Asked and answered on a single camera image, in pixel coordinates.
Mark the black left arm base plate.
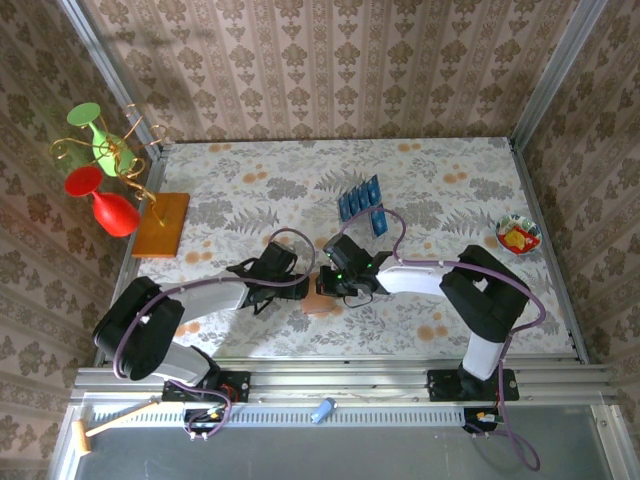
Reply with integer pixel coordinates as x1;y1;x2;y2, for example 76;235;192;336
162;370;251;404

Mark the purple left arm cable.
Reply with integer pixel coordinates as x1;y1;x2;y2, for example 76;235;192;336
113;227;317;444

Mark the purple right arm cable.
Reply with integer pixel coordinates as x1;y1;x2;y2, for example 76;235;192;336
339;207;547;474

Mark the white slotted cable duct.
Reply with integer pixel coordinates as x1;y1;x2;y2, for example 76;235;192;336
91;403;469;428

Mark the grey metal sheet panel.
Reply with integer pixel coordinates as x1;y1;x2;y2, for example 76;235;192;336
74;424;615;480

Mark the floral patterned table cover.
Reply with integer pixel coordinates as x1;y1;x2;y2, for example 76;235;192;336
105;137;576;359

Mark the group of blue cards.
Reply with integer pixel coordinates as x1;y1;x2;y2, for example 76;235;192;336
337;174;391;246

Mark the aluminium table side rail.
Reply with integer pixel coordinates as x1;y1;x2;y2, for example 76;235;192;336
509;138;590;364
97;143;169;364

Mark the gold wire rack wooden base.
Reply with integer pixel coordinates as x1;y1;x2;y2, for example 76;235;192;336
50;103;192;260

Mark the aluminium mounting rail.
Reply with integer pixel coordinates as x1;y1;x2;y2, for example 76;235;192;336
69;364;617;407

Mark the patterned ceramic bowl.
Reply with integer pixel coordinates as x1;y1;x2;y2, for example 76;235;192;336
494;213;545;256

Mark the red candy wrapper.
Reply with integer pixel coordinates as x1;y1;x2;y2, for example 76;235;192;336
499;230;542;255

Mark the tan leather card holder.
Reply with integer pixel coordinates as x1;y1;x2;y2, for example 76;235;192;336
302;277;334;316

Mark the wooden mallet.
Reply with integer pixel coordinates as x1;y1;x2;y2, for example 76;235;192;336
72;396;162;456

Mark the black connector block with wires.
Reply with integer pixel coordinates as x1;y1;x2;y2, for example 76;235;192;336
182;405;235;444
462;407;507;440

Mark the small blue cylindrical tube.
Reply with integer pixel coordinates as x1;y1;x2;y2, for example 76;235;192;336
309;397;337;426

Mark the aluminium corner post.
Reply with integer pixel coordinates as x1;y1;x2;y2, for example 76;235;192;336
508;0;611;149
54;0;166;159

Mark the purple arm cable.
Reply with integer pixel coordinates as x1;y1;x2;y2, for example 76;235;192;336
113;227;317;444
339;207;547;474

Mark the green plastic wine glass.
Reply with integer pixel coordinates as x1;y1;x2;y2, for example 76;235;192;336
66;101;139;179

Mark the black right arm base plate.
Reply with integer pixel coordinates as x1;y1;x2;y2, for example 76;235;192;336
427;368;520;403

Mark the red plastic wine glass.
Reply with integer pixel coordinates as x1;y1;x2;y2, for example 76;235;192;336
64;165;143;238

